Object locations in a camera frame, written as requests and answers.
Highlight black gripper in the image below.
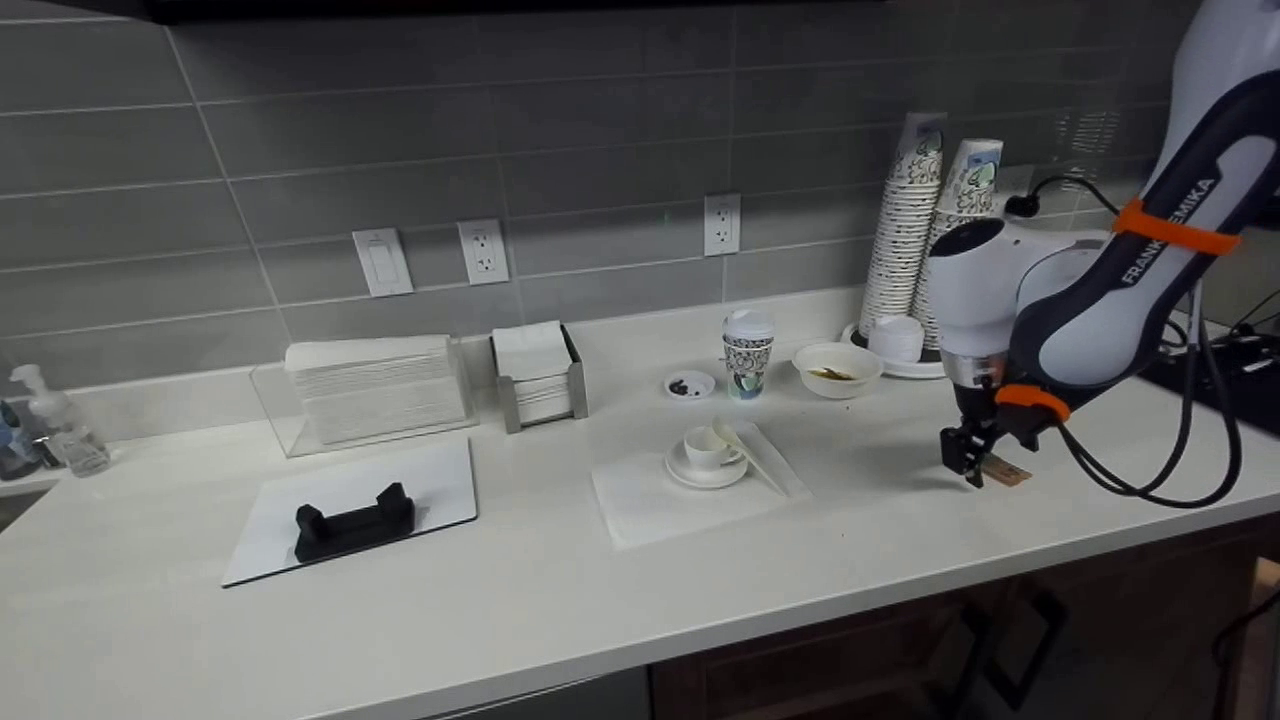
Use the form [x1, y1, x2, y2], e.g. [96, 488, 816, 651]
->
[935, 379, 1024, 490]

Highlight brown paper sachet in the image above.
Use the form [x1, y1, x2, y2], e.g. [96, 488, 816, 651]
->
[977, 451, 1037, 490]

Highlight white ceramic bowl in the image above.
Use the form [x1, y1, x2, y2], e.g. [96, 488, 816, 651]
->
[788, 339, 883, 404]

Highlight white ribbed cup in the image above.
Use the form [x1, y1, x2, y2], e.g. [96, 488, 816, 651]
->
[863, 313, 929, 367]

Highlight printed paper cup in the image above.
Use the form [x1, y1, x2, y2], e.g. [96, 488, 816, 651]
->
[721, 309, 782, 404]

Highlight dark wooden base cabinet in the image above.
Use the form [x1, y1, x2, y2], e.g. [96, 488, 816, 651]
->
[643, 510, 1280, 720]

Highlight white saucer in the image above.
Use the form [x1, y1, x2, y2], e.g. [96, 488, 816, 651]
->
[666, 448, 755, 496]

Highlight white teacup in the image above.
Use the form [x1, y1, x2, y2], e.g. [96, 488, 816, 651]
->
[679, 421, 749, 473]

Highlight small white plate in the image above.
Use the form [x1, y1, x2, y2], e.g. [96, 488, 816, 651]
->
[662, 363, 726, 406]

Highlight wrapped paper cup stack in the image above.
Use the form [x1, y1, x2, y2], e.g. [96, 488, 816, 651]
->
[911, 136, 1008, 353]

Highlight black flat device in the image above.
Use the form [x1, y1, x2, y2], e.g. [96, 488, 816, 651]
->
[1142, 323, 1280, 439]

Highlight clear plastic tray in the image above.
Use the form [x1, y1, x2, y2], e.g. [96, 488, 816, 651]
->
[587, 415, 811, 554]

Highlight white sugar packet holder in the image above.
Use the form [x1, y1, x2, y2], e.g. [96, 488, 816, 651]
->
[486, 317, 594, 435]

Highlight white napkin stack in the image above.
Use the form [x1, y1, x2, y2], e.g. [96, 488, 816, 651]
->
[490, 317, 581, 393]

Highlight white rectangular board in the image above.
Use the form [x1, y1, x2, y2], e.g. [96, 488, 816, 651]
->
[220, 431, 486, 593]

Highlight clear acrylic box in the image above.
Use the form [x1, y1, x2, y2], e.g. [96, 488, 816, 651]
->
[246, 331, 482, 463]

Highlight clear pump soap bottle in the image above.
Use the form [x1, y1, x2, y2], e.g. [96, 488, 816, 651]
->
[10, 361, 116, 479]

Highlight small orange strap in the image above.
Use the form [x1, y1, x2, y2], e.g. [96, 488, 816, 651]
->
[993, 379, 1078, 426]

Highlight black cabinet handle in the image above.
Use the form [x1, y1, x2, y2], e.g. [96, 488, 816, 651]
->
[955, 582, 1071, 711]

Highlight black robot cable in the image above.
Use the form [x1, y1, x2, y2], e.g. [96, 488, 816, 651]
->
[1000, 170, 1280, 510]

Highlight wide orange strap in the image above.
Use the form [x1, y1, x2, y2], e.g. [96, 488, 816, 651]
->
[1110, 196, 1248, 260]

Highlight white wall outlet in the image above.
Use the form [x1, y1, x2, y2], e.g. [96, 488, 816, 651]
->
[452, 216, 515, 288]
[348, 223, 421, 298]
[699, 193, 749, 260]

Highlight black handle-shaped object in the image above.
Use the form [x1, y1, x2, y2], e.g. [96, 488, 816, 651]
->
[289, 479, 421, 568]

